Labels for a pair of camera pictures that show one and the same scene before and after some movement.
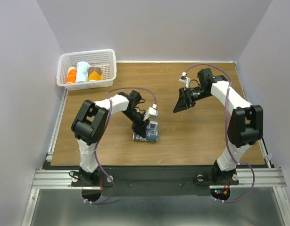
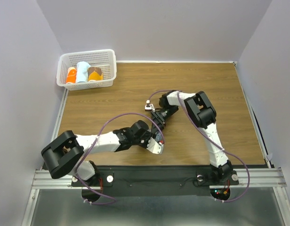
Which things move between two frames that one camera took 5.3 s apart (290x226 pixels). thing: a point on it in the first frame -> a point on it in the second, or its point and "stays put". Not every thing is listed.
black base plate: x=153 y=180 stays put
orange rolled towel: x=71 y=77 stays put
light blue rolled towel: x=82 y=69 stays put
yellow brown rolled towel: x=95 y=74 stays put
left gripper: x=140 y=127 -> x=148 y=135
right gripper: x=185 y=100 -> x=155 y=115
